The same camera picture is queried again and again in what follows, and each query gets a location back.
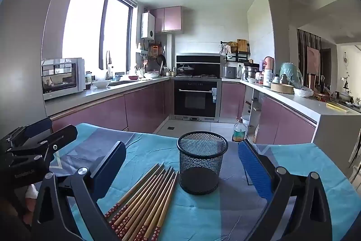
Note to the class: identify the round bamboo steamer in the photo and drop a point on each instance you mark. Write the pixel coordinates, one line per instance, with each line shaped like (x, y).
(282, 88)

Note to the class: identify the black built-in oven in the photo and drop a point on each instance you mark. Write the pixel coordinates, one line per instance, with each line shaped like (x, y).
(196, 99)

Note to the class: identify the blue grey tablecloth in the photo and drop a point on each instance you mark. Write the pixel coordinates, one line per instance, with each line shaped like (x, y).
(225, 215)

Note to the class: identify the pink wall painting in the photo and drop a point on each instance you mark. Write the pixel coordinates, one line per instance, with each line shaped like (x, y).
(313, 59)

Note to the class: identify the black mesh holder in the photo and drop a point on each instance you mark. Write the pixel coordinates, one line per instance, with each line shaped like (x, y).
(201, 162)

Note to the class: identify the cooking oil bottle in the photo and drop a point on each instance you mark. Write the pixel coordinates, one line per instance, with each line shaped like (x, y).
(239, 132)

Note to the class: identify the pink bowl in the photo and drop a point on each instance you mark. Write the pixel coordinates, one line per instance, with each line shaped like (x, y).
(133, 77)

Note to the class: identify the wok with glass lid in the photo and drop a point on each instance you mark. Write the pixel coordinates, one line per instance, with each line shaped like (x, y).
(185, 69)

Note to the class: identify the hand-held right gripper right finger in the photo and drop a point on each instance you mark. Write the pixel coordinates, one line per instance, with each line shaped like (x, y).
(253, 170)

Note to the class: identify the kitchen window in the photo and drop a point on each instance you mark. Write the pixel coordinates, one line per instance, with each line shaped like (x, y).
(84, 23)

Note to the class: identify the silver countertop oven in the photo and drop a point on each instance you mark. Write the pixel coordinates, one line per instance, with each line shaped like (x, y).
(62, 78)

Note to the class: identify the clear plastic bag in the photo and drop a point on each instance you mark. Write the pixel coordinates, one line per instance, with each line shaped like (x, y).
(303, 92)

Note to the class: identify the pink wall cabinet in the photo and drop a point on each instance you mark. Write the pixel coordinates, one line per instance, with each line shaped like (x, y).
(167, 19)

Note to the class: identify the black range hood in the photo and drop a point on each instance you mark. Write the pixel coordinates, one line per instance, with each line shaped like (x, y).
(203, 61)

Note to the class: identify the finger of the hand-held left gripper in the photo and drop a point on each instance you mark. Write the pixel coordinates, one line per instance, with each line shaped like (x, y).
(38, 127)
(62, 135)

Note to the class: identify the pink thermos jug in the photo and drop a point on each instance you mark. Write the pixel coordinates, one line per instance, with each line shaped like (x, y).
(268, 62)

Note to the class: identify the hanging frying pan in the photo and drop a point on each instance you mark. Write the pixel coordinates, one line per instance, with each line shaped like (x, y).
(161, 59)

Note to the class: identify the stainless steel pot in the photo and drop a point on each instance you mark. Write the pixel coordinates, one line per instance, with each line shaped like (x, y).
(250, 73)

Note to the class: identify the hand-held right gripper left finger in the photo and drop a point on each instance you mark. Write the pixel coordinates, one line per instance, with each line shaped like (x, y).
(111, 164)

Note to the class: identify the white water heater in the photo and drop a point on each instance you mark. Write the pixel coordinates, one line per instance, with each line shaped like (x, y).
(147, 25)

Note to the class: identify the large white bowl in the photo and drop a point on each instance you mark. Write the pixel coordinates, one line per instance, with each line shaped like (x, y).
(101, 84)

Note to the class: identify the bunch of wooden chopsticks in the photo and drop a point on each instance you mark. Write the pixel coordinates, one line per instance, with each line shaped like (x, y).
(146, 193)

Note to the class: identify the white canister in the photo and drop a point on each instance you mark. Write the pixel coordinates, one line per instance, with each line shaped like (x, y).
(267, 77)

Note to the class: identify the pink base cabinets under window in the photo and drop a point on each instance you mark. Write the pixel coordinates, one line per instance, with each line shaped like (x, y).
(112, 111)

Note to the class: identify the black wall rack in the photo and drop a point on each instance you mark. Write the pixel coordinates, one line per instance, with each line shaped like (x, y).
(239, 54)

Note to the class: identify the green plastic cover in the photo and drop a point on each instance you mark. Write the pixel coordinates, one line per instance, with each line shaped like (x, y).
(290, 74)

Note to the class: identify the yellow flat packet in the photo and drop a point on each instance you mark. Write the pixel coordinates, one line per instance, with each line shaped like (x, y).
(337, 107)

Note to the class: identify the pink base cabinets under peninsula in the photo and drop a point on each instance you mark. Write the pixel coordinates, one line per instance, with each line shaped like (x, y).
(282, 122)

